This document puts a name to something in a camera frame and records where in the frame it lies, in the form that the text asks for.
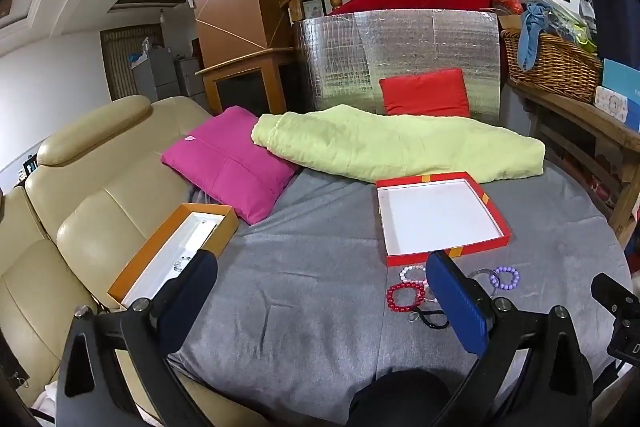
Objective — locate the dark navy garment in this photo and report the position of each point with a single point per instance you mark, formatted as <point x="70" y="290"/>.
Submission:
<point x="617" y="12"/>

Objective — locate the white patterned box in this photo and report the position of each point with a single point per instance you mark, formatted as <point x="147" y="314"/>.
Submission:
<point x="610" y="104"/>

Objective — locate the grey bed sheet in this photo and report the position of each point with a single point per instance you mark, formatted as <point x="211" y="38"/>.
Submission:
<point x="310" y="297"/>

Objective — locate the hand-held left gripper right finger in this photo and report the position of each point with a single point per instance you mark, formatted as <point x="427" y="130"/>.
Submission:
<point x="457" y="302"/>

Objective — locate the yellow green plastic bags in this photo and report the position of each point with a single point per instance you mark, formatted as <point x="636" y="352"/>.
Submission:
<point x="580" y="27"/>

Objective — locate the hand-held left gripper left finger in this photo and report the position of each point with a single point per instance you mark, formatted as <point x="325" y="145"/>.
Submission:
<point x="199" y="279"/>

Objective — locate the silver foil insulation panel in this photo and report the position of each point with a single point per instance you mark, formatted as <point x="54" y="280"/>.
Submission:
<point x="350" y="52"/>

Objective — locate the grey cabinets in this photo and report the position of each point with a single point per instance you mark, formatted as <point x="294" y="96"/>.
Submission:
<point x="160" y="72"/>

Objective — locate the wooden cabinet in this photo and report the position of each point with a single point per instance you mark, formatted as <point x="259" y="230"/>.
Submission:
<point x="245" y="82"/>

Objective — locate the framed picture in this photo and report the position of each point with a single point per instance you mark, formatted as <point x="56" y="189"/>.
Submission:
<point x="314" y="8"/>

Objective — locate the blue box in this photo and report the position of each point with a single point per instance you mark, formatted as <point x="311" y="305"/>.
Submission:
<point x="622" y="77"/>

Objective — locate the blue cloth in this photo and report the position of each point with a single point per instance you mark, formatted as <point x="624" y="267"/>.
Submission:
<point x="532" y="27"/>

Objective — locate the pink pillow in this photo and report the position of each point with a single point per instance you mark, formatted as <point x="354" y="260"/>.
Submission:
<point x="230" y="167"/>

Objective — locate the orange box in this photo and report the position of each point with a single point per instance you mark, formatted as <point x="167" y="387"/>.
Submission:
<point x="150" y="267"/>

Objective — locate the red cushion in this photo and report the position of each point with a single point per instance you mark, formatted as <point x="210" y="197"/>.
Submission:
<point x="425" y="94"/>

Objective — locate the red shallow box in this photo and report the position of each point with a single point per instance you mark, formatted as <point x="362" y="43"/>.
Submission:
<point x="435" y="217"/>

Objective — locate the wicker basket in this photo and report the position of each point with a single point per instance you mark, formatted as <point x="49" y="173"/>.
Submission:
<point x="555" y="67"/>

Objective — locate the dark cloth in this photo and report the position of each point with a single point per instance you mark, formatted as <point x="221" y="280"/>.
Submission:
<point x="400" y="399"/>

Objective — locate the beige leather sofa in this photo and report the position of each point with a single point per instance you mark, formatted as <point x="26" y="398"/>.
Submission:
<point x="75" y="207"/>

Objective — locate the light green blanket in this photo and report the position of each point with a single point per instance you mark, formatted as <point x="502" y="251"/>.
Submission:
<point x="390" y="147"/>

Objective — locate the wooden bench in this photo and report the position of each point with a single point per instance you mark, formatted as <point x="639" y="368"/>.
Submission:
<point x="580" y="127"/>

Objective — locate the silver jewelry piece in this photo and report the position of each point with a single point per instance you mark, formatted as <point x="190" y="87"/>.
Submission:
<point x="181" y="264"/>

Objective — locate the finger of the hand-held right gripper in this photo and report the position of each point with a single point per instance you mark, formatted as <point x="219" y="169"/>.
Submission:
<point x="607" y="292"/>

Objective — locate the clear silver bangle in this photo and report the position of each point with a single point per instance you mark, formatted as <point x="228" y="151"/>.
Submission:
<point x="475" y="274"/>

